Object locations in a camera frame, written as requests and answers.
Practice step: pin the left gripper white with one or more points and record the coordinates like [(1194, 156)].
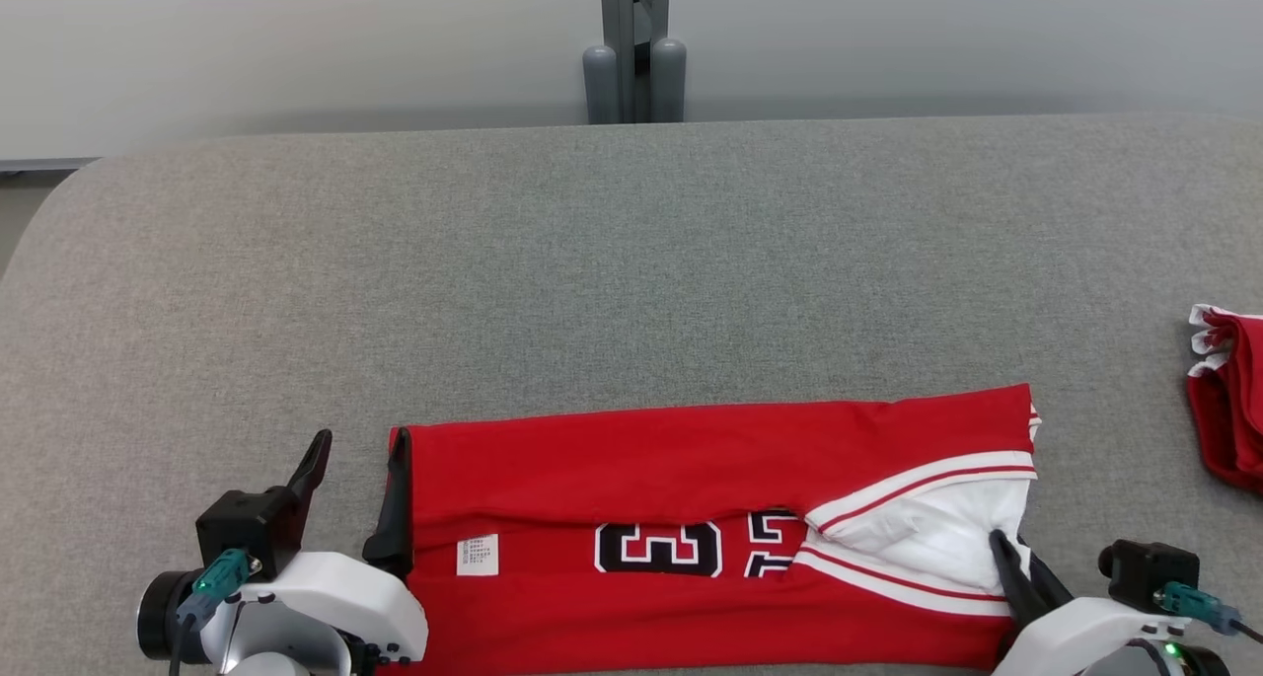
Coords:
[(345, 597)]

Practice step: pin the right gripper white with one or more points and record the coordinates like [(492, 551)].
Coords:
[(1066, 641)]

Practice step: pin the red white-trimmed basketball jersey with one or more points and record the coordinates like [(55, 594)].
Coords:
[(641, 469)]

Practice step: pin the red garment with white hem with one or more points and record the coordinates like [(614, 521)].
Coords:
[(1238, 410)]

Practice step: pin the grey baseboard strip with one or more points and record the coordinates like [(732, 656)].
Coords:
[(44, 165)]

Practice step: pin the grey cylinder at column base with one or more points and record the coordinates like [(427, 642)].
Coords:
[(669, 84), (599, 89)]

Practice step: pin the grey metal truss column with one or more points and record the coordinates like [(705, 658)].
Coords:
[(620, 15)]

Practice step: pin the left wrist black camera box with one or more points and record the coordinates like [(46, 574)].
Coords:
[(247, 523)]

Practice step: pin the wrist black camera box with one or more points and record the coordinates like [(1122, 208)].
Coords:
[(247, 523), (1150, 567)]

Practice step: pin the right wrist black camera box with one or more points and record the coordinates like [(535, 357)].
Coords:
[(1150, 567)]

